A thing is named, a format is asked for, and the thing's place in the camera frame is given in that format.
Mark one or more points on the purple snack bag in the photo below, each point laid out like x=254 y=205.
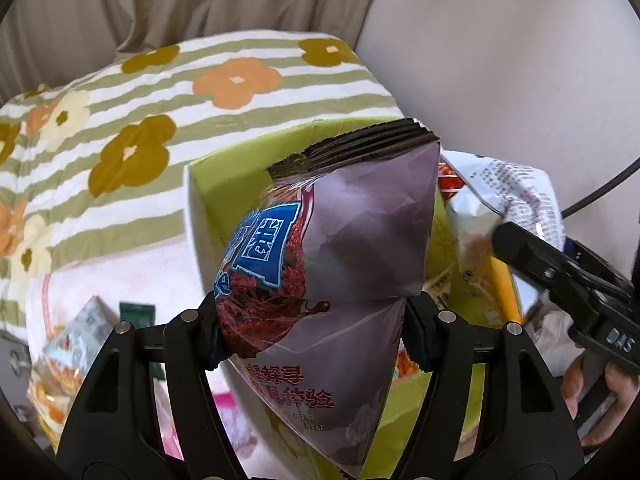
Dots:
x=360 y=240

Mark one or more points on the white crumpled paper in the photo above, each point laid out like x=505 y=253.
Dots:
x=552 y=340

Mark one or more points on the white snack bag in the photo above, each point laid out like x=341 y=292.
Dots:
x=525 y=185

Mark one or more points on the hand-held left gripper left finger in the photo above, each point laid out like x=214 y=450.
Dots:
x=216 y=347

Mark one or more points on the pink packet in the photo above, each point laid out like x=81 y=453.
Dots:
x=235 y=417

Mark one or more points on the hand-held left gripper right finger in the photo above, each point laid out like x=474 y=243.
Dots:
x=419 y=347

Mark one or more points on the dark green packet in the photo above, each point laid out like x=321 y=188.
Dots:
x=137 y=314

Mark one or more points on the green cardboard box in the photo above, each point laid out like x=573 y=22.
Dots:
x=225 y=185

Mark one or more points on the green striped flower blanket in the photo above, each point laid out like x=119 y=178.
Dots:
x=150 y=110

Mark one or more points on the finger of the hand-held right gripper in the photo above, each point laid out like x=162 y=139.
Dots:
x=530 y=255

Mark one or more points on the pink patterned towel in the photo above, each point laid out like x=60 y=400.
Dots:
x=125 y=280

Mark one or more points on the orange snack packet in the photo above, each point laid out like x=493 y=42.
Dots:
x=60 y=360

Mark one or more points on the person's right hand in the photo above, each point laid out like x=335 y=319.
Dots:
x=572 y=385

